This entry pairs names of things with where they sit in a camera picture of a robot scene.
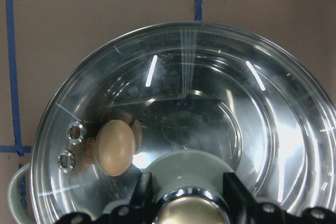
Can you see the pale green electric pot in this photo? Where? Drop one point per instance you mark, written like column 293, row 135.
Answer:
column 15, row 195

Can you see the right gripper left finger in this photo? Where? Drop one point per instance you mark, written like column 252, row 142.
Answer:
column 136, row 211

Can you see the glass pot lid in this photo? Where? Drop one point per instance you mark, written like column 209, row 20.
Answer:
column 210, row 103

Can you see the brown egg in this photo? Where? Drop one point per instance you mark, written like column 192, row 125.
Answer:
column 114, row 147

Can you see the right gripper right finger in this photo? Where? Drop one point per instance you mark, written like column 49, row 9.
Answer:
column 244, row 208

